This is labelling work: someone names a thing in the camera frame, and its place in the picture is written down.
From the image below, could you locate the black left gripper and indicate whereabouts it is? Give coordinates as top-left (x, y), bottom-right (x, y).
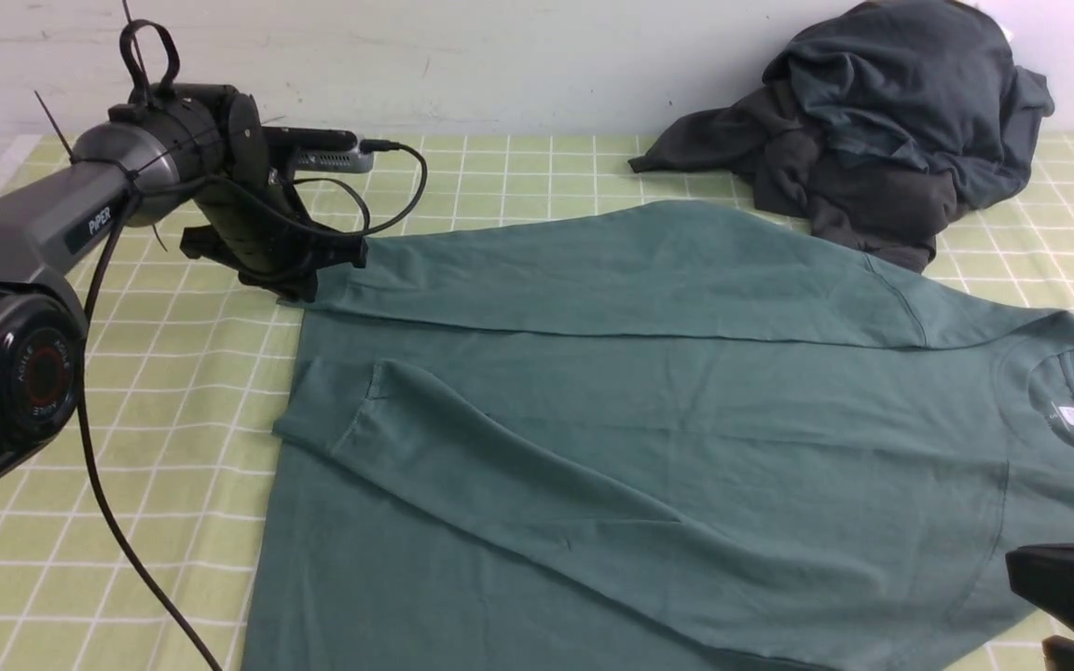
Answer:
top-left (108, 84), bottom-right (369, 303)

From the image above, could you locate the dark teal crumpled garment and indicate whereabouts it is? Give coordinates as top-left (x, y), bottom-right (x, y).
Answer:
top-left (761, 1), bottom-right (1055, 209)

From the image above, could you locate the green checked tablecloth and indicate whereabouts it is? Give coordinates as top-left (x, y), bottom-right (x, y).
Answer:
top-left (0, 132), bottom-right (1074, 670)

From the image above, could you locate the dark grey crumpled garment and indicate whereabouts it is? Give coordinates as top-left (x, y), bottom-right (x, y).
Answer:
top-left (629, 81), bottom-right (968, 273)

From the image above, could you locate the green long-sleeved shirt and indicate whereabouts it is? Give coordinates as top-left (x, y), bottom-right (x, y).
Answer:
top-left (242, 202), bottom-right (1074, 670)

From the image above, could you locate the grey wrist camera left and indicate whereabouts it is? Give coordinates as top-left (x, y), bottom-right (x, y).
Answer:
top-left (263, 126), bottom-right (375, 174)

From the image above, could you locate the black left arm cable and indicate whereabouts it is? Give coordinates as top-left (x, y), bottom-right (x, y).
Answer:
top-left (76, 19), bottom-right (429, 671)

